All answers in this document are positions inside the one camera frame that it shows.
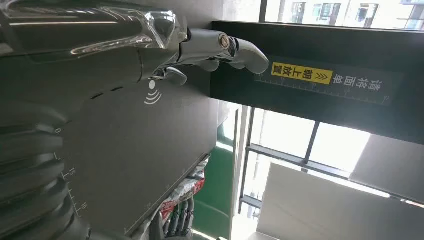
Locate grey red-printed poly package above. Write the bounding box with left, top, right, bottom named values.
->
left=130, top=158, right=210, bottom=240

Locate black inbound scanner machine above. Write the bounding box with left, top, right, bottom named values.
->
left=59, top=20, right=424, bottom=237

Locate white wall panel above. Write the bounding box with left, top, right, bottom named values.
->
left=256, top=162, right=424, bottom=240
left=349, top=134, right=424, bottom=205

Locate dark window frame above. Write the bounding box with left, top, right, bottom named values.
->
left=237, top=106, right=352, bottom=215

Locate green conveyor belt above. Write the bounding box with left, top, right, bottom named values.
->
left=192, top=125, right=239, bottom=240

